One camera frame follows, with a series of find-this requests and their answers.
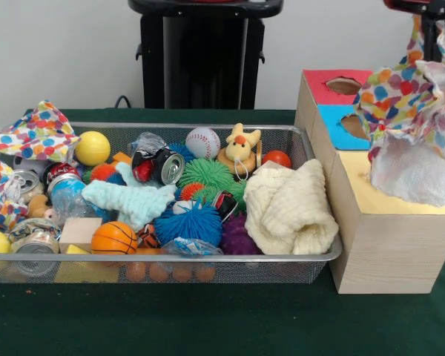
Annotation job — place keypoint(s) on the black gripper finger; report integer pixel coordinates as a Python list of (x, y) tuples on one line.
[(431, 33)]

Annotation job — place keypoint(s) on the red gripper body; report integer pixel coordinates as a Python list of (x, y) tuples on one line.
[(408, 3)]

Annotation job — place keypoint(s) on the polka dot cloth white backing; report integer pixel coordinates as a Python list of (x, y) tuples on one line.
[(400, 96)]

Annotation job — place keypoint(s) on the cream muslin cloth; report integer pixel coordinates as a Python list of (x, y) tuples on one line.
[(289, 207)]

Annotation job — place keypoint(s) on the wooden box with three holes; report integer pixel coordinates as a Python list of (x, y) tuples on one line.
[(393, 252)]

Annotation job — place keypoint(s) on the silver mesh bin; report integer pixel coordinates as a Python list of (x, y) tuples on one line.
[(170, 257)]

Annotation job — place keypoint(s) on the yellow plush chick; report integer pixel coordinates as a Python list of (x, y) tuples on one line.
[(239, 148)]

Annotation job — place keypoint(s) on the white toy baseball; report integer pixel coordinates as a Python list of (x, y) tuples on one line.
[(202, 142)]

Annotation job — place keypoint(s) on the green spiky puffer ball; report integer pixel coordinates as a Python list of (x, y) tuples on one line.
[(205, 174)]

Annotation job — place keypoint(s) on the blue spiky puffer ball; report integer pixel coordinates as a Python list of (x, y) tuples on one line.
[(189, 226)]

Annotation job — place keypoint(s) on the light blue muslin cloth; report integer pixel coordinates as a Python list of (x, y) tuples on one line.
[(133, 200)]

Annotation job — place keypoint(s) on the yellow ball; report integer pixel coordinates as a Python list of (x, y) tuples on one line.
[(92, 148)]

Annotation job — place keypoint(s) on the dark green table cloth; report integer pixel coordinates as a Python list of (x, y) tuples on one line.
[(207, 322)]

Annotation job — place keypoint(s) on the orange toy basketball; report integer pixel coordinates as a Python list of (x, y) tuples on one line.
[(113, 239)]

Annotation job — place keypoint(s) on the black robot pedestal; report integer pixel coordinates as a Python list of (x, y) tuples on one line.
[(207, 55)]

